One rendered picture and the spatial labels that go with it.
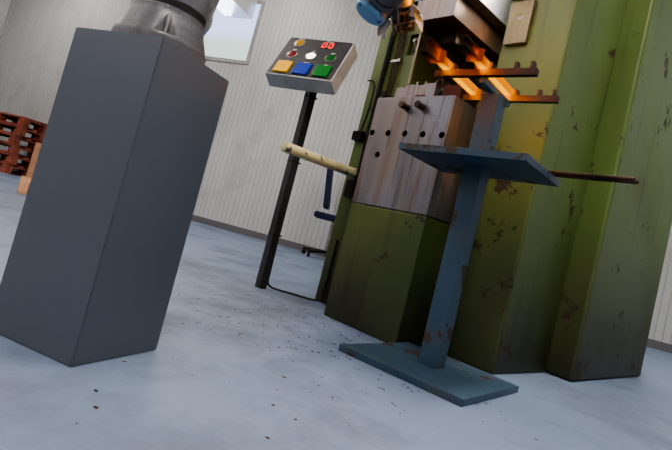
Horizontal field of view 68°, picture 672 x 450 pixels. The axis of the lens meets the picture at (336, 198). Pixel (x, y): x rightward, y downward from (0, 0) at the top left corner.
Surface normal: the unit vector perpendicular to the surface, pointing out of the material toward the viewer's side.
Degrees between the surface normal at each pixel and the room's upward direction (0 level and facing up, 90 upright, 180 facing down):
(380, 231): 90
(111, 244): 90
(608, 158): 90
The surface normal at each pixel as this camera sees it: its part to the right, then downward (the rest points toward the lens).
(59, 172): -0.33, -0.15
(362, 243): -0.70, -0.22
